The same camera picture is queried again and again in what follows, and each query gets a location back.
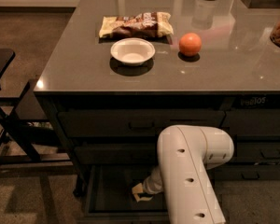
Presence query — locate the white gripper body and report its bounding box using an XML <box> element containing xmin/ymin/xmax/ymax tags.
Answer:
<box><xmin>143</xmin><ymin>167</ymin><xmax>163</xmax><ymax>195</ymax></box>

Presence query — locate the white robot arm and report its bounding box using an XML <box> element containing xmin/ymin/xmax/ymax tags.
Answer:
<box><xmin>132</xmin><ymin>125</ymin><xmax>234</xmax><ymax>224</ymax></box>

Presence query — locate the open bottom left drawer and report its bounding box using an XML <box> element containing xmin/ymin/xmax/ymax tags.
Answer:
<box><xmin>77</xmin><ymin>164</ymin><xmax>170</xmax><ymax>224</ymax></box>

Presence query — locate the middle left drawer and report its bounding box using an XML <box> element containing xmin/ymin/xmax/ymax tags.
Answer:
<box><xmin>75</xmin><ymin>144</ymin><xmax>157</xmax><ymax>164</ymax></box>

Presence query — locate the bottom right drawer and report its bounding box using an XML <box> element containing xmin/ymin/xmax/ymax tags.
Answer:
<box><xmin>210</xmin><ymin>165</ymin><xmax>280</xmax><ymax>181</ymax></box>

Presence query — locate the top left drawer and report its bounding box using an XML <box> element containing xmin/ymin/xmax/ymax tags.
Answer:
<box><xmin>58</xmin><ymin>109</ymin><xmax>225</xmax><ymax>138</ymax></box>

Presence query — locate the middle right drawer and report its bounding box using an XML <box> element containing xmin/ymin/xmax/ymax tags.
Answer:
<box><xmin>231</xmin><ymin>142</ymin><xmax>280</xmax><ymax>165</ymax></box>

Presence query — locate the top right drawer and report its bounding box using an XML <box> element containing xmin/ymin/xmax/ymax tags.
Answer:
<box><xmin>222</xmin><ymin>109</ymin><xmax>280</xmax><ymax>136</ymax></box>

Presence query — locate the dark wooden chair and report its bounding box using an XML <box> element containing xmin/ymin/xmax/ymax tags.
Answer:
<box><xmin>0</xmin><ymin>49</ymin><xmax>70</xmax><ymax>165</ymax></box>

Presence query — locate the white paper bowl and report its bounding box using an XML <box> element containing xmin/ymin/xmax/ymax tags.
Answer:
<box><xmin>110</xmin><ymin>38</ymin><xmax>155</xmax><ymax>66</ymax></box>

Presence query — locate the orange fruit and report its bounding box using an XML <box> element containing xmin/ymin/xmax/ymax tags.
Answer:
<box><xmin>179</xmin><ymin>33</ymin><xmax>202</xmax><ymax>57</ymax></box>

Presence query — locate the brown chip bag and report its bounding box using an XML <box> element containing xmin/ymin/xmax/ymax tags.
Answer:
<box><xmin>99</xmin><ymin>12</ymin><xmax>174</xmax><ymax>39</ymax></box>

